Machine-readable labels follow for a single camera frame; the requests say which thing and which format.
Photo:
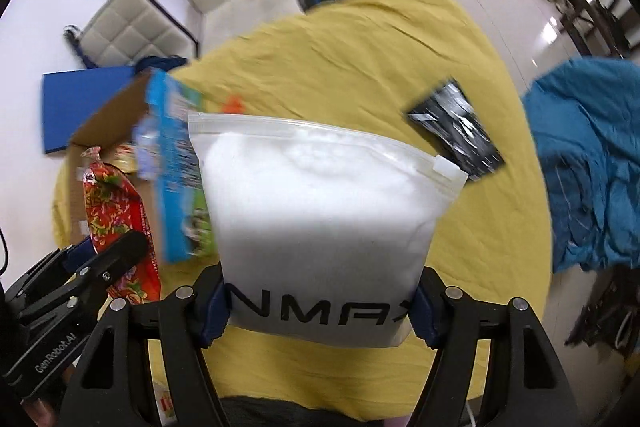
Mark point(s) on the cardboard box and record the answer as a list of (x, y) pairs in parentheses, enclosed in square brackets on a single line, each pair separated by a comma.
[(107, 122)]

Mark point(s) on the dark cloth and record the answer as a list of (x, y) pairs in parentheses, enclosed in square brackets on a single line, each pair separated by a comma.
[(280, 413)]

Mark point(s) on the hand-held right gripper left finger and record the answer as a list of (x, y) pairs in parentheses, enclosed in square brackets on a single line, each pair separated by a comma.
[(212, 314)]

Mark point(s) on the blue snack box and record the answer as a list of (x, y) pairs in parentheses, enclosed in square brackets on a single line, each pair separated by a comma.
[(175, 167)]

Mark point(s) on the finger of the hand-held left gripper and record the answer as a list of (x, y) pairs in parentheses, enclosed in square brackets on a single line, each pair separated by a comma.
[(116, 254), (75, 255)]

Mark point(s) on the blue blanket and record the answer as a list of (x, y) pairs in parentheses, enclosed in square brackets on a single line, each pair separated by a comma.
[(590, 157)]

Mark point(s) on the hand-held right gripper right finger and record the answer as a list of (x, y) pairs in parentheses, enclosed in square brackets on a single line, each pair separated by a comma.
[(426, 314)]

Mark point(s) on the small beige cushioned chair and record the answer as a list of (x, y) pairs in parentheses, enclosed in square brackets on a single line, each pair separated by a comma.
[(130, 29)]

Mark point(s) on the white zip pouch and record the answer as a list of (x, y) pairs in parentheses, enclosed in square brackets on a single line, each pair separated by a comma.
[(320, 217)]

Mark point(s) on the black snack packet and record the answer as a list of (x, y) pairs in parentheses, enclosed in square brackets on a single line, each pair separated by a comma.
[(457, 129)]

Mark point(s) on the yellow tablecloth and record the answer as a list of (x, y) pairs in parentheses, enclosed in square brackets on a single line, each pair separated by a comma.
[(350, 52)]

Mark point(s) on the red floral snack packet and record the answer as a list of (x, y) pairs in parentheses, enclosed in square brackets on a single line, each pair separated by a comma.
[(112, 202)]

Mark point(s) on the orange snack packet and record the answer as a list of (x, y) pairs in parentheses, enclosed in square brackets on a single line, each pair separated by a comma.
[(232, 104)]

